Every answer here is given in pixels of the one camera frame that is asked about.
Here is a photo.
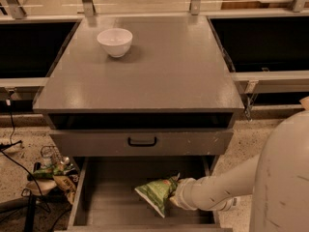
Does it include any white ceramic bowl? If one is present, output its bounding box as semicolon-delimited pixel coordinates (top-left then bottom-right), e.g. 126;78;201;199
97;28;133;58

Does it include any grey drawer cabinet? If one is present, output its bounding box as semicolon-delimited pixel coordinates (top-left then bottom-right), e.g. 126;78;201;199
32;14;245;232

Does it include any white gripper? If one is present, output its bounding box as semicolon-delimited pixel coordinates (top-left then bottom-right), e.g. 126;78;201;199
169;178;197;211

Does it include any green jalapeno chip bag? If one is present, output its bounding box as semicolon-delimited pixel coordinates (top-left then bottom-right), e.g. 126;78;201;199
134;175;180;218

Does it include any brown snack bag on floor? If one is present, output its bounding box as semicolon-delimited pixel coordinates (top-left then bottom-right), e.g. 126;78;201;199
53;176;76;204

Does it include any black cable on floor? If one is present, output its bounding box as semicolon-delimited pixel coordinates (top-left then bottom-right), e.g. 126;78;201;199
0;92;52;215

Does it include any clear plastic bottle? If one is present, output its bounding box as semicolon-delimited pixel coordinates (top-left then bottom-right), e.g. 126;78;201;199
41;146;53;167

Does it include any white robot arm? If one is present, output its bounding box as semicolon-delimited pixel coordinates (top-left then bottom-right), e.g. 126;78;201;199
175;110;309;232

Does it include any white bowl on floor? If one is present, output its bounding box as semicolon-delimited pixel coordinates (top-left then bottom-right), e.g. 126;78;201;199
26;180;57;196

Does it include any grey open middle drawer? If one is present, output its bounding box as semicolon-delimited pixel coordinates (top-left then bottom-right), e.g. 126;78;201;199
68;157;233;232

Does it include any green snack bag on floor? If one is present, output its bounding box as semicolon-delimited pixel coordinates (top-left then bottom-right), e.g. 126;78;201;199
32;167;64;179

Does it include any black drawer handle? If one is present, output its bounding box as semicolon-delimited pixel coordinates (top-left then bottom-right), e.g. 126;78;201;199
127;137;157;147

